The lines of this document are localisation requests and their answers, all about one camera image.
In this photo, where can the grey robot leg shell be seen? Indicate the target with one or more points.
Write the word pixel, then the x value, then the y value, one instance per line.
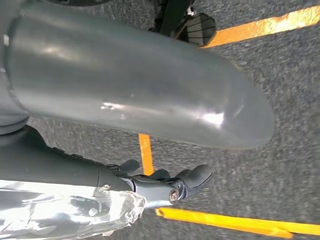
pixel 124 73

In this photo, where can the dark robot right foot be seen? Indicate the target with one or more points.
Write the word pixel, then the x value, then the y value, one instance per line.
pixel 202 30

